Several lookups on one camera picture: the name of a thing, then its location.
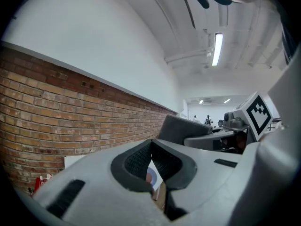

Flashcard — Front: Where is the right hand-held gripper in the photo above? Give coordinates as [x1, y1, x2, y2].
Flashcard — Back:
[183, 91, 274, 150]

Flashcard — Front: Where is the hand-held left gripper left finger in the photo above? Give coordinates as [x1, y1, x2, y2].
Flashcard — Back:
[32, 139, 171, 222]

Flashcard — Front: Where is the ceiling tube light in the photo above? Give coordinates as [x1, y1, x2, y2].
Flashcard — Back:
[211, 32, 223, 67]

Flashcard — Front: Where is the red box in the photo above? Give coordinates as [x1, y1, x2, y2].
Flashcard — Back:
[34, 173, 54, 195]

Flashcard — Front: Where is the blue round bowl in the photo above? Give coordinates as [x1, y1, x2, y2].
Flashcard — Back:
[146, 167, 158, 186]

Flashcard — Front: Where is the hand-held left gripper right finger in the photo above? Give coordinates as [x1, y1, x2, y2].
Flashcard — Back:
[151, 139, 244, 222]

